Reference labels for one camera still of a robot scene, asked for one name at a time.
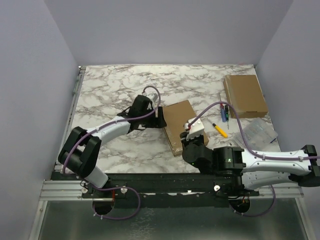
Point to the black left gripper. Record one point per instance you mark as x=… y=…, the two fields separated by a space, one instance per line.
x=157 y=122

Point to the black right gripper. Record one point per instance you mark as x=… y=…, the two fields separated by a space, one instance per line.
x=185 y=136

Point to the brown cardboard express box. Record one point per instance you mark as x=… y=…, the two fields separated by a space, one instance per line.
x=176 y=116

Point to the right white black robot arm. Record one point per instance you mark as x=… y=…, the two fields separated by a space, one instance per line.
x=251 y=170

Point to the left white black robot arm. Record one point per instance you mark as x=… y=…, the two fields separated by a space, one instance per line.
x=81 y=149

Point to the clear plastic screw box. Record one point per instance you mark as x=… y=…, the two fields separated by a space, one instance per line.
x=259 y=134

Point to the blue red screwdriver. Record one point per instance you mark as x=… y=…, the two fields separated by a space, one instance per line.
x=222 y=110

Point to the green black screwdriver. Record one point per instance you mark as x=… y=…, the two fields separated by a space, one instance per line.
x=226 y=109

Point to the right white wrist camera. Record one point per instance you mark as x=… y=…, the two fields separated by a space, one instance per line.
x=194 y=130

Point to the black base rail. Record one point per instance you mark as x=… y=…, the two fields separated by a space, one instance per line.
x=160 y=190

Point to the aluminium extrusion frame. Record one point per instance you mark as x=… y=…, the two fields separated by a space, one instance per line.
x=277 y=214

